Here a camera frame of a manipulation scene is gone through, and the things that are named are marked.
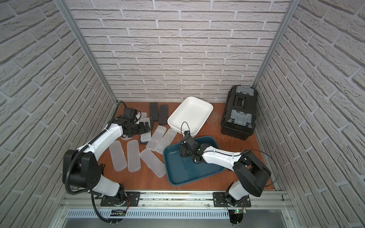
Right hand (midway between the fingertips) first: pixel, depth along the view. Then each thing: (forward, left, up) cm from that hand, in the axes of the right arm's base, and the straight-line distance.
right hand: (186, 148), depth 88 cm
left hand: (+12, +25, +9) cm, 29 cm away
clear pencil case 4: (+9, +27, +1) cm, 28 cm away
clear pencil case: (+12, +20, -3) cm, 23 cm away
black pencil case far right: (+34, +16, -3) cm, 38 cm away
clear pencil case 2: (+8, +13, -3) cm, 15 cm away
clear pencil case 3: (-7, +20, -4) cm, 21 cm away
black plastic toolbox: (+12, -35, +12) cm, 39 cm away
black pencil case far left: (+33, +24, -2) cm, 40 cm away
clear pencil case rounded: (-1, +34, -4) cm, 34 cm away
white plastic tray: (+27, -5, -1) cm, 28 cm away
